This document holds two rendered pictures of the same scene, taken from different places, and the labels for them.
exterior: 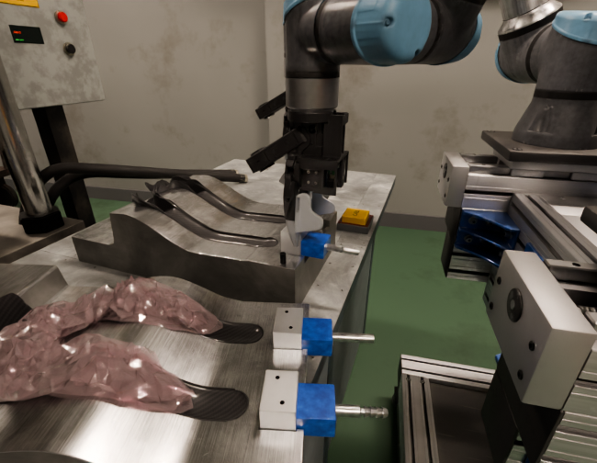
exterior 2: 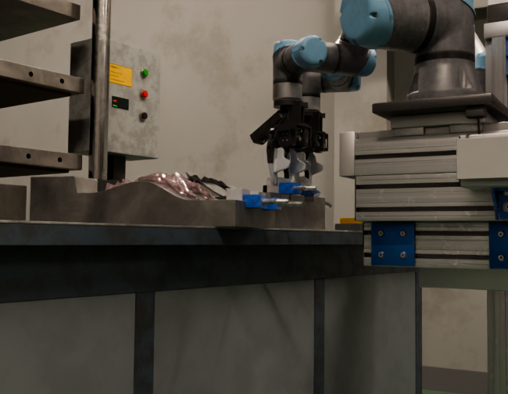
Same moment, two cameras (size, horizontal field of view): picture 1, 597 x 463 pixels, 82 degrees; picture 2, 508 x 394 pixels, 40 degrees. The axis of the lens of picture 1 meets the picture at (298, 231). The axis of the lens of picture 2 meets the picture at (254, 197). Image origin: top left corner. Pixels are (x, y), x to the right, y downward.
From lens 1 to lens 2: 133 cm
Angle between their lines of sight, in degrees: 33
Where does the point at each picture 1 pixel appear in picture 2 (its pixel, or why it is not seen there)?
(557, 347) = (343, 141)
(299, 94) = (277, 90)
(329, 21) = (286, 54)
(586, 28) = (478, 61)
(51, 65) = (128, 125)
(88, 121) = not seen: hidden behind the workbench
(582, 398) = (359, 165)
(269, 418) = (230, 193)
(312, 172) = (285, 134)
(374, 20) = (297, 48)
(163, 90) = not seen: hidden behind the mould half
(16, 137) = (101, 158)
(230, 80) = not seen: hidden behind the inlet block
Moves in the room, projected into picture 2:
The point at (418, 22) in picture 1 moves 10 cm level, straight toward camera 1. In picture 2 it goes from (318, 49) to (297, 38)
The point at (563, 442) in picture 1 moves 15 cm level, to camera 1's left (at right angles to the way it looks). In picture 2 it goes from (360, 195) to (287, 195)
